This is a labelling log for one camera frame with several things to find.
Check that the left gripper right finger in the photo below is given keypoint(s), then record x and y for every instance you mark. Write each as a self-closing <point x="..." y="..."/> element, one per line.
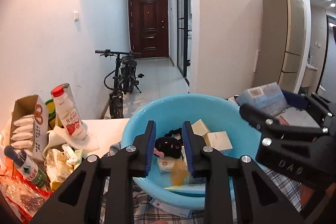
<point x="237" y="191"/>

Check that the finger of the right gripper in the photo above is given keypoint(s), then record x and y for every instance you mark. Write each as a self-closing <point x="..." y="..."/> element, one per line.
<point x="271" y="128"/>
<point x="318" y="107"/>

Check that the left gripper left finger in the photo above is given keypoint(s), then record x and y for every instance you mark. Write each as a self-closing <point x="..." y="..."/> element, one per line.
<point x="98" y="182"/>

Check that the light blue tissue pack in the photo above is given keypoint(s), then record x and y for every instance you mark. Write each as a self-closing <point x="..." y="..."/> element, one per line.
<point x="266" y="98"/>

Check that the amber soap bar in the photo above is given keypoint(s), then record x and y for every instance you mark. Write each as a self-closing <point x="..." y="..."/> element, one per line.
<point x="179" y="173"/>

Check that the light blue lotion tube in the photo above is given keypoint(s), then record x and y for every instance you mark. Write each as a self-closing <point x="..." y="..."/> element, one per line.
<point x="191" y="189"/>

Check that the crumpled tissue paper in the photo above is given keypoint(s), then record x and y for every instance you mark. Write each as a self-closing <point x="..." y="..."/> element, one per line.
<point x="61" y="164"/>

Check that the white wet wipes pack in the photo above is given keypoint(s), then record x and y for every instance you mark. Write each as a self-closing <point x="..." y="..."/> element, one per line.
<point x="177" y="211"/>

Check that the cream cardboard box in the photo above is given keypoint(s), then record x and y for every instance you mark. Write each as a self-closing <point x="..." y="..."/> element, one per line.
<point x="219" y="141"/>
<point x="200" y="128"/>

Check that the beige refrigerator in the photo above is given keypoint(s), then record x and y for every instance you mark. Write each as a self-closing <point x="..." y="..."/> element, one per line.
<point x="282" y="43"/>

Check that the red snack bag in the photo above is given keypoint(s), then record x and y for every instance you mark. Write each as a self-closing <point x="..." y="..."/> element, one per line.
<point x="23" y="198"/>

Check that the blue plaid shirt cloth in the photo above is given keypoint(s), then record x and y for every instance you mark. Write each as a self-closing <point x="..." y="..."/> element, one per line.
<point x="237" y="189"/>

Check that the green label water bottle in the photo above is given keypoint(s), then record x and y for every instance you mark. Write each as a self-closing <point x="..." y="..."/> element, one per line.
<point x="26" y="166"/>

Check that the strawberry milk bottle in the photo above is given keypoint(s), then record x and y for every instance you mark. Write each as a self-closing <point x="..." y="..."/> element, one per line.
<point x="68" y="114"/>

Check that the cardboard pretzel snack box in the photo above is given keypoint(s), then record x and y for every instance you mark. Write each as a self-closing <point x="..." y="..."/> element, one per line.
<point x="29" y="126"/>

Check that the blue plastic basin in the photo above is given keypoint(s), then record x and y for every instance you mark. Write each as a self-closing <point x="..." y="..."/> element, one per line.
<point x="180" y="111"/>

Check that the black folding bicycle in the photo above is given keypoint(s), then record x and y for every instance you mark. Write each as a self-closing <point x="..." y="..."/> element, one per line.
<point x="122" y="80"/>

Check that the dark red entrance door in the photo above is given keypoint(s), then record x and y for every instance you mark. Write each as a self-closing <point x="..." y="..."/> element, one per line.
<point x="148" y="27"/>

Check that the white light switch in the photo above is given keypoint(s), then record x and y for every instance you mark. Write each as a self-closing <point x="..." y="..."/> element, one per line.
<point x="75" y="16"/>

